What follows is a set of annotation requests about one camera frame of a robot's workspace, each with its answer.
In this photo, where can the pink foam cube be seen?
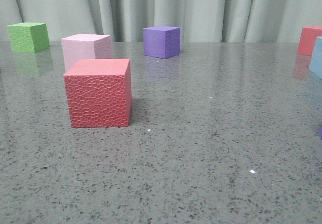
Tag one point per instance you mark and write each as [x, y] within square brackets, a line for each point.
[85, 46]

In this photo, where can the grey-green curtain backdrop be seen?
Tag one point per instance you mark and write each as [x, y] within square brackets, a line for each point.
[199, 20]

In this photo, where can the red foam cube far right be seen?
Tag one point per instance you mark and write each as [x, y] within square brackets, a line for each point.
[308, 39]

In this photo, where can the light blue foam cube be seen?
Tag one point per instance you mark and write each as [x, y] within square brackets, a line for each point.
[316, 60]

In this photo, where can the red textured foam cube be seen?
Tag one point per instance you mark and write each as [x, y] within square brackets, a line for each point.
[99, 93]

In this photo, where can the green foam cube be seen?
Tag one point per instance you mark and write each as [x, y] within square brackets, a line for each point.
[28, 37]

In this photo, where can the purple foam cube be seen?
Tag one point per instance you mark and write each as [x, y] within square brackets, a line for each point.
[161, 41]

